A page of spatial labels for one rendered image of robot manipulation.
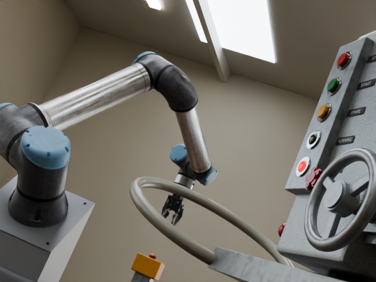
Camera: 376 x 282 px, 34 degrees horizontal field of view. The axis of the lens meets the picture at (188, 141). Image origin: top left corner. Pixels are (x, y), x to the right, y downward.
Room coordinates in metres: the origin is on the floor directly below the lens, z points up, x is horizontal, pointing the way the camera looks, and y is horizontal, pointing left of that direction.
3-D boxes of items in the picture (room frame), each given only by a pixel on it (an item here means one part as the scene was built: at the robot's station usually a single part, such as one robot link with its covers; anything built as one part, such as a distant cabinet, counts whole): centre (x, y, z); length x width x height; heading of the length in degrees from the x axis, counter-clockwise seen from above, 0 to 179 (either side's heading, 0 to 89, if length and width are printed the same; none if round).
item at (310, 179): (0.92, -0.21, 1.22); 0.04 x 0.04 x 0.04; 16
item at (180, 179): (2.85, -0.07, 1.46); 0.10 x 0.09 x 0.05; 78
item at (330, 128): (0.99, -0.21, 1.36); 0.08 x 0.03 x 0.28; 16
